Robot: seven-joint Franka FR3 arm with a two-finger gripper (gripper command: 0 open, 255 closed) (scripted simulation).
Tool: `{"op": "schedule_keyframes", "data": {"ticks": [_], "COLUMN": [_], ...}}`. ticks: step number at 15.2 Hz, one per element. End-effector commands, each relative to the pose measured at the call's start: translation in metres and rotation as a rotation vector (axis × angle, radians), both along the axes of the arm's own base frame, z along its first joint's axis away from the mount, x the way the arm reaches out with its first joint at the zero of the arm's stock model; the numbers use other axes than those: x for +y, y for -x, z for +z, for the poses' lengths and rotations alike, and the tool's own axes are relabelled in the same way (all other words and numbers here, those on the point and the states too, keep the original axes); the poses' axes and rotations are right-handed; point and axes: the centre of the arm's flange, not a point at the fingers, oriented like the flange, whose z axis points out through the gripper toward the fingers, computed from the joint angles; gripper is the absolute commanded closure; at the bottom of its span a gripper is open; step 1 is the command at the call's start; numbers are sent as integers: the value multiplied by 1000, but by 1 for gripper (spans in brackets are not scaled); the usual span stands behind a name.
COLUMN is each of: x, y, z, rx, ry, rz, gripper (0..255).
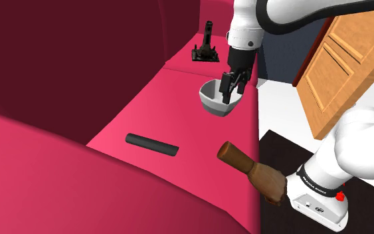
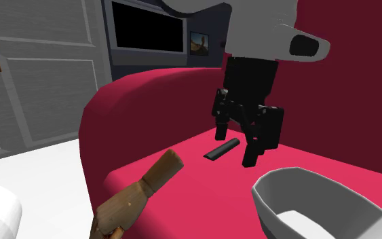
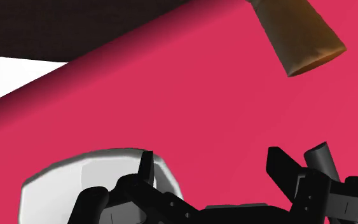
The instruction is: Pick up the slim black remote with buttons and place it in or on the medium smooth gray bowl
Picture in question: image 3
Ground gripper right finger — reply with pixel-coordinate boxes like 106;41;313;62
265;146;358;224

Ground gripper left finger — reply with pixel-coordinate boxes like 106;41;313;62
67;150;200;224

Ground dark grey cylinder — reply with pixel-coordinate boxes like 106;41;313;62
303;141;341;183

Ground white bowl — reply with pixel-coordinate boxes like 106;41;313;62
18;148;184;224

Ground brown tapered vase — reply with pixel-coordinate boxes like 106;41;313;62
245;0;348;78

